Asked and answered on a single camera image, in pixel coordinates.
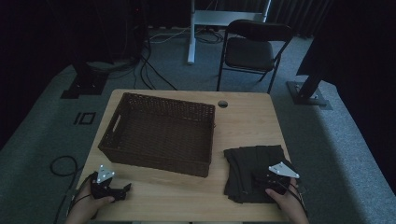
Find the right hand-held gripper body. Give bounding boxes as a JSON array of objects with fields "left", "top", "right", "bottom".
[{"left": 253, "top": 161, "right": 301, "bottom": 196}]

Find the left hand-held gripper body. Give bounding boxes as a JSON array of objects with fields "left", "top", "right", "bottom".
[{"left": 90, "top": 164, "right": 127, "bottom": 201}]

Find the dark cloth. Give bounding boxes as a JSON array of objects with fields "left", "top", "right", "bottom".
[{"left": 222, "top": 144, "right": 297, "bottom": 205}]

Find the brown wicker basket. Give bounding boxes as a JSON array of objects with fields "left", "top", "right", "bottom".
[{"left": 97, "top": 91, "right": 217, "bottom": 178}]

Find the person's left hand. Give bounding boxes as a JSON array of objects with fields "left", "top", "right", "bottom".
[{"left": 64, "top": 186, "right": 117, "bottom": 224}]

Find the person's right hand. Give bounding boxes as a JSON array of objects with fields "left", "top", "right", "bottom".
[{"left": 264, "top": 182, "right": 310, "bottom": 224}]

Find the black slanted stand with base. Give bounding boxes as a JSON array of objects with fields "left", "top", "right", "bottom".
[{"left": 286, "top": 69, "right": 333, "bottom": 110}]

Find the black folding chair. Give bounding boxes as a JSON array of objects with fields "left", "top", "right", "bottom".
[{"left": 216, "top": 19, "right": 294, "bottom": 94}]

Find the dark pleated curtain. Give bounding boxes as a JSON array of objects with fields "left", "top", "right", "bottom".
[{"left": 270, "top": 0, "right": 334, "bottom": 39}]

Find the right hand-held gripper cable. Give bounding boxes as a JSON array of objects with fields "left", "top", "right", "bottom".
[{"left": 276, "top": 179, "right": 309, "bottom": 217}]

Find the hand-held gripper cable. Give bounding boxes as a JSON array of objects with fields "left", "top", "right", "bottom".
[
  {"left": 276, "top": 179, "right": 309, "bottom": 217},
  {"left": 53, "top": 172, "right": 95, "bottom": 224}
]

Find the left hand-held gripper cable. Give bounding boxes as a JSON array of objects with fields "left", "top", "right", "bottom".
[{"left": 53, "top": 172, "right": 95, "bottom": 224}]

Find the black looped floor cable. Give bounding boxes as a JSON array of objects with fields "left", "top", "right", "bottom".
[{"left": 49, "top": 155, "right": 79, "bottom": 178}]

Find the black stand with base plate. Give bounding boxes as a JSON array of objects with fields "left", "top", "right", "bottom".
[{"left": 60, "top": 60, "right": 110, "bottom": 100}]

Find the black floor cable bundle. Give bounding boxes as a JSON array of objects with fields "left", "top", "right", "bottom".
[{"left": 132, "top": 29, "right": 179, "bottom": 91}]

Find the white floor cable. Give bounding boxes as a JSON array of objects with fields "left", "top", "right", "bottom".
[{"left": 148, "top": 27, "right": 191, "bottom": 45}]

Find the white metal desk frame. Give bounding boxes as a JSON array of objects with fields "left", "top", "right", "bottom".
[{"left": 186, "top": 0, "right": 273, "bottom": 65}]

